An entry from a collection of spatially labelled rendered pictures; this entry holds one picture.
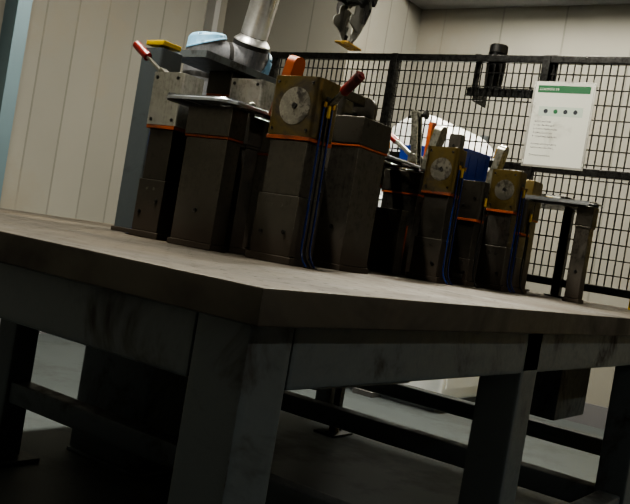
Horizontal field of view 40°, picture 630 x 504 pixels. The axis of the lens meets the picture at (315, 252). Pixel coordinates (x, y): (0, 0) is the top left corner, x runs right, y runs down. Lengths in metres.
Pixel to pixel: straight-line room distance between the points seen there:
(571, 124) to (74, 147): 2.85
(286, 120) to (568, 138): 1.66
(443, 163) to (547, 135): 1.02
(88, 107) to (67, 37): 0.40
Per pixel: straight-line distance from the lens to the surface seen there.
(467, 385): 4.64
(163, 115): 1.90
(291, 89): 1.68
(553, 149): 3.18
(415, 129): 2.77
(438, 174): 2.23
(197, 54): 2.17
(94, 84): 5.07
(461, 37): 5.66
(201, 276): 0.90
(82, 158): 5.03
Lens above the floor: 0.75
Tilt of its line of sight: 1 degrees down
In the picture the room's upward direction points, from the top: 9 degrees clockwise
